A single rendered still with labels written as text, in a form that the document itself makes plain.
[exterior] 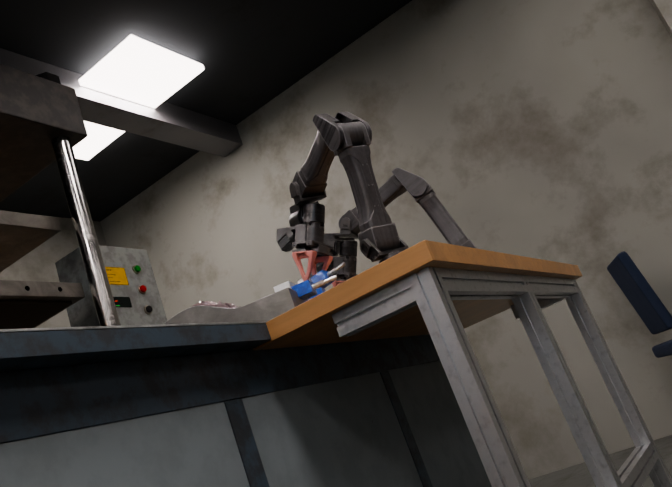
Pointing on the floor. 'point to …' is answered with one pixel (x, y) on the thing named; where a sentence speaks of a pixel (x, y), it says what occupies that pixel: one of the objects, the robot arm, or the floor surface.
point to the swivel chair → (642, 299)
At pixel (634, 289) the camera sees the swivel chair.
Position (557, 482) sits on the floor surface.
